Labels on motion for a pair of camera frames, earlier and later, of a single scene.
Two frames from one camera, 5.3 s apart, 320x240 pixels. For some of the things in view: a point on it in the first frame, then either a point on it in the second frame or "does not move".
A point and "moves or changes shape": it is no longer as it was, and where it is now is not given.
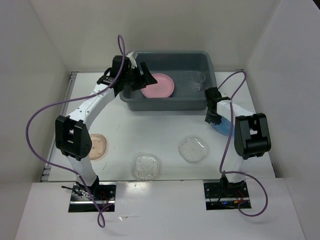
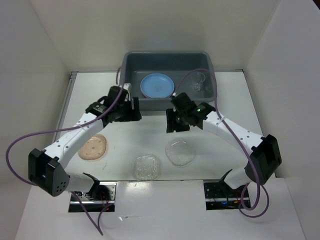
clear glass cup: x=197 y=78 does not move
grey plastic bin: x=193 y=72 does not move
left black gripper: x=146 y=79 → x=134 y=114
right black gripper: x=209 y=119 → x=171 y=125
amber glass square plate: x=98 y=146 does not move
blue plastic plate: x=224 y=127 moves or changes shape
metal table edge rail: x=68 y=93 does not move
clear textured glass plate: x=193 y=149 → x=180 y=152
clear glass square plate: x=145 y=167 does not move
